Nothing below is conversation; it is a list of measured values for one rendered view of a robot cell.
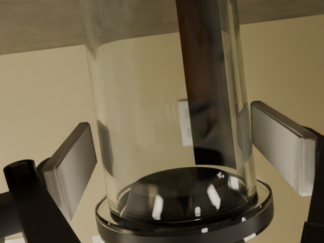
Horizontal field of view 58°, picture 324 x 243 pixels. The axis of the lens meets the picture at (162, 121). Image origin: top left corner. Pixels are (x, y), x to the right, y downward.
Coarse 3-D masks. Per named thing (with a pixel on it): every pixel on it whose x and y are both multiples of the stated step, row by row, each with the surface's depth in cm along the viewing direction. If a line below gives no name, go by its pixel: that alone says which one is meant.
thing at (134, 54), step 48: (96, 0) 14; (144, 0) 13; (192, 0) 13; (96, 48) 15; (144, 48) 13; (192, 48) 14; (240, 48) 16; (96, 96) 16; (144, 96) 14; (192, 96) 14; (240, 96) 15; (144, 144) 14; (192, 144) 14; (240, 144) 15; (144, 192) 14; (192, 192) 14; (240, 192) 15; (240, 240) 14
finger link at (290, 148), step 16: (256, 112) 18; (272, 112) 16; (256, 128) 18; (272, 128) 16; (288, 128) 14; (304, 128) 13; (256, 144) 19; (272, 144) 16; (288, 144) 14; (304, 144) 13; (272, 160) 16; (288, 160) 14; (304, 160) 13; (288, 176) 14; (304, 176) 13; (304, 192) 13
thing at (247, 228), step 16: (272, 208) 16; (96, 224) 17; (240, 224) 14; (256, 224) 14; (112, 240) 15; (128, 240) 14; (144, 240) 14; (160, 240) 13; (176, 240) 13; (192, 240) 13; (208, 240) 13; (224, 240) 13
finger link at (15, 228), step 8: (40, 168) 15; (40, 176) 14; (8, 192) 13; (0, 200) 12; (8, 200) 12; (0, 208) 12; (8, 208) 12; (0, 216) 12; (8, 216) 12; (16, 216) 12; (0, 224) 12; (8, 224) 12; (16, 224) 12; (0, 232) 12; (8, 232) 12; (16, 232) 12
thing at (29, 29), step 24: (0, 0) 38; (24, 0) 39; (48, 0) 40; (72, 0) 41; (240, 0) 51; (264, 0) 53; (288, 0) 55; (312, 0) 57; (0, 24) 47; (24, 24) 49; (48, 24) 50; (72, 24) 52; (240, 24) 69; (0, 48) 63; (24, 48) 66; (48, 48) 69
